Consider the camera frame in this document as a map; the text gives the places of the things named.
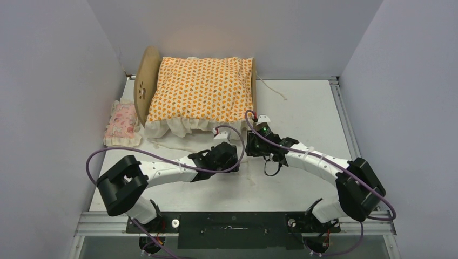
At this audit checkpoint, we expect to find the cream cushion tie string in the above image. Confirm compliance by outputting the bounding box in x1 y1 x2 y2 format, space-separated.
239 159 260 187

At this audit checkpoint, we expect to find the orange patterned bed cushion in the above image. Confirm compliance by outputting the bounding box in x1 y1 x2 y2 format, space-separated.
144 56 255 151

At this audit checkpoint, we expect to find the wooden pet bed frame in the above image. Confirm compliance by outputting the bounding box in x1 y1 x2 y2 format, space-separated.
133 46 258 127

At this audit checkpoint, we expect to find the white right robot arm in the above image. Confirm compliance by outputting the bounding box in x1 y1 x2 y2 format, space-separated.
245 122 386 231

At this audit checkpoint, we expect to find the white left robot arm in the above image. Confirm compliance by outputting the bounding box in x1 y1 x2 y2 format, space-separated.
96 142 239 232

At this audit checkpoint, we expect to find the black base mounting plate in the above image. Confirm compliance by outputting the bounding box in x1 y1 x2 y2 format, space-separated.
143 212 341 250

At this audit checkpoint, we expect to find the pink frilled small pillow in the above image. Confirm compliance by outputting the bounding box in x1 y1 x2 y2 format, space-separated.
103 98 142 147

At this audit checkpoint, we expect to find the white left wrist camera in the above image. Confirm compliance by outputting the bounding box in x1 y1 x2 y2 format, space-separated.
212 128 230 142

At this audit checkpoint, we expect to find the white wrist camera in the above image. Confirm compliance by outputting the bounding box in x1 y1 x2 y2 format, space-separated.
253 114 271 124
212 128 230 142

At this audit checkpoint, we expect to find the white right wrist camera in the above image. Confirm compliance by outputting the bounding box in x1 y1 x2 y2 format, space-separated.
253 114 271 124

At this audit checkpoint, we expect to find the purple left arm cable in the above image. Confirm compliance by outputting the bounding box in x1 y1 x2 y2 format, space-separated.
85 125 246 259

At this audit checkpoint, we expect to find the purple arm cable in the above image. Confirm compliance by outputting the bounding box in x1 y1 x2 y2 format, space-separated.
245 110 397 257
85 125 246 259

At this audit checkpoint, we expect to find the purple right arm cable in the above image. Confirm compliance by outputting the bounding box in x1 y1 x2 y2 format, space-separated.
245 110 397 257

